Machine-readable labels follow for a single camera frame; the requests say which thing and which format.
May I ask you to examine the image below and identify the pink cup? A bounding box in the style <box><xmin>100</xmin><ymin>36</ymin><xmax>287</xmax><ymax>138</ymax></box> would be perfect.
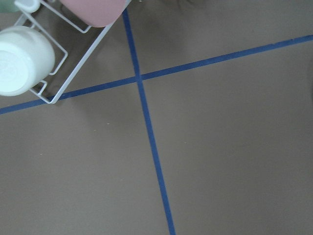
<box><xmin>60</xmin><ymin>0</ymin><xmax>126</xmax><ymax>27</ymax></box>

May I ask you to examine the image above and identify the white cup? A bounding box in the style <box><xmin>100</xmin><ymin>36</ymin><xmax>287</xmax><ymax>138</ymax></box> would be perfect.
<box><xmin>0</xmin><ymin>26</ymin><xmax>55</xmax><ymax>96</ymax></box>

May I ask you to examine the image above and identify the white wire cup rack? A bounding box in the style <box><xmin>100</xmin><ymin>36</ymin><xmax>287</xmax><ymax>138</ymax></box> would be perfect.
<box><xmin>14</xmin><ymin>0</ymin><xmax>130</xmax><ymax>104</ymax></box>

